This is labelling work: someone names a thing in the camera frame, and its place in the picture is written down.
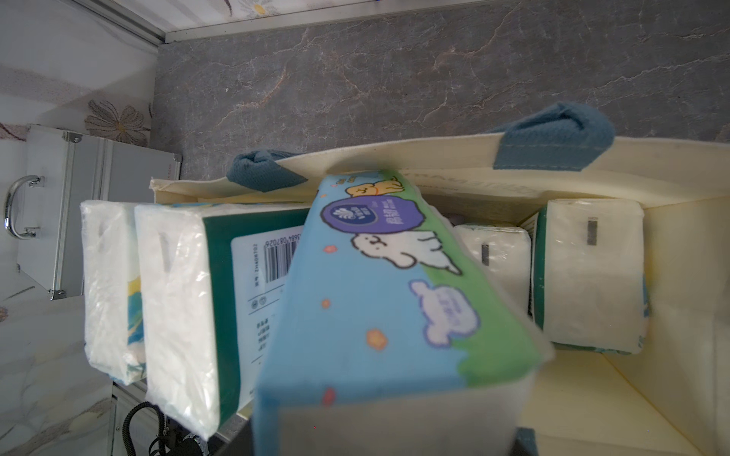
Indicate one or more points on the blue tissue pack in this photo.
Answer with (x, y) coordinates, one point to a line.
(392, 338)

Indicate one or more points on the purple tissue pack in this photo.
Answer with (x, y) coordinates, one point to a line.
(507, 253)

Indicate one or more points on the green barcode tissue pack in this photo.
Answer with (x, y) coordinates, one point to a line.
(212, 282)
(588, 289)

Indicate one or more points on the elephant tissue pack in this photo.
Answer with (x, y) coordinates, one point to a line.
(114, 327)

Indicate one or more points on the cream canvas tote bag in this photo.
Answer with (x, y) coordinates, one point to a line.
(673, 396)

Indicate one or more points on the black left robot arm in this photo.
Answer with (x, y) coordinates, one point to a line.
(165, 442)

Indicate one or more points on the grey metal box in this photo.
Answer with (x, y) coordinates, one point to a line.
(41, 209)

